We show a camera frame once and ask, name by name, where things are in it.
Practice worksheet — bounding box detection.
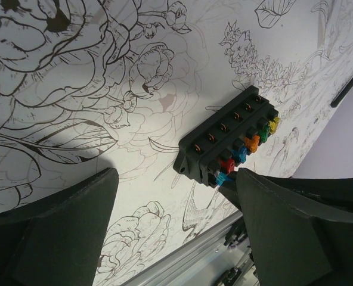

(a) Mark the orange fuse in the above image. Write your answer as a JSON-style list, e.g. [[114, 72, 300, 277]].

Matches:
[[245, 135, 260, 153]]

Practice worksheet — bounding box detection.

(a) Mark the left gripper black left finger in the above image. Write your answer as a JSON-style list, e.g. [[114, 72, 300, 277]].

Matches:
[[0, 168, 119, 285]]

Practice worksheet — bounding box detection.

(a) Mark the blue fuse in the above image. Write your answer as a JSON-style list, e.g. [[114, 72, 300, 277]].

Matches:
[[232, 146, 247, 166], [214, 171, 233, 186]]

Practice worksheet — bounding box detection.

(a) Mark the floral patterned mat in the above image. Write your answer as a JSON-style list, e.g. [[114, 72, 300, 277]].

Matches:
[[0, 1, 353, 285]]

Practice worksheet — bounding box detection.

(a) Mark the green fuse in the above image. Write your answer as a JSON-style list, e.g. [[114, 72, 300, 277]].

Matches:
[[258, 125, 270, 144]]

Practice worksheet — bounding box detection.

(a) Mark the red fuse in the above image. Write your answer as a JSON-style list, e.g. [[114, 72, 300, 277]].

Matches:
[[220, 158, 235, 174]]

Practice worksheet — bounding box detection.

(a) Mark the yellow fuse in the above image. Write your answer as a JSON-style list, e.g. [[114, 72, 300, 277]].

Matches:
[[268, 117, 280, 135]]

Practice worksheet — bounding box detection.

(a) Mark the black clip on wall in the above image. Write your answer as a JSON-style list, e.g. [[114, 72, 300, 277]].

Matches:
[[330, 78, 353, 108]]

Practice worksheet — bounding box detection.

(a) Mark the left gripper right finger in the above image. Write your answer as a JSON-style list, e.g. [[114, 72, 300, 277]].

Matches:
[[239, 178, 353, 285]]

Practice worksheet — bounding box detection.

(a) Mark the black fuse box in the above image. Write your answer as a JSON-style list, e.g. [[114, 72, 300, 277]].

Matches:
[[173, 86, 278, 188]]

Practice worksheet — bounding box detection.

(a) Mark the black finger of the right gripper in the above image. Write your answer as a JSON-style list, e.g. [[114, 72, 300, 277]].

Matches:
[[218, 171, 353, 213]]

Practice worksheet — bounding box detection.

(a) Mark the aluminium rail frame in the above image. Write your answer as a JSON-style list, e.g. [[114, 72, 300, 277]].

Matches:
[[124, 212, 259, 285]]

